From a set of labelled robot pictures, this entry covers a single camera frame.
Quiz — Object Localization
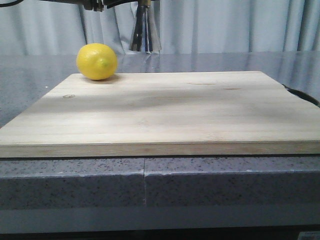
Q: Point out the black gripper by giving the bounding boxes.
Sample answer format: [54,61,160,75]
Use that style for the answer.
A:
[48,0,134,12]

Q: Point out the steel hourglass jigger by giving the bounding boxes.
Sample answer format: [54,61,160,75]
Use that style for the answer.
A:
[129,0,162,53]

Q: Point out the yellow lemon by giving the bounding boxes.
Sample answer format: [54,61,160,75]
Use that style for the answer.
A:
[75,43,118,81]

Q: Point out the grey curtain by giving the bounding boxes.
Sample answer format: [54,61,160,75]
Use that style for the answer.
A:
[0,0,320,56]

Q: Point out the light wooden cutting board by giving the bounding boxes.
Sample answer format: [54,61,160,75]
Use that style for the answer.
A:
[0,71,320,158]

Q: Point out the black cable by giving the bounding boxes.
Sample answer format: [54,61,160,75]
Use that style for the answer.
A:
[0,0,23,8]

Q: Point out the black cutting board handle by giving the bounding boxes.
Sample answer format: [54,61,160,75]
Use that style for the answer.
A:
[283,84,320,108]

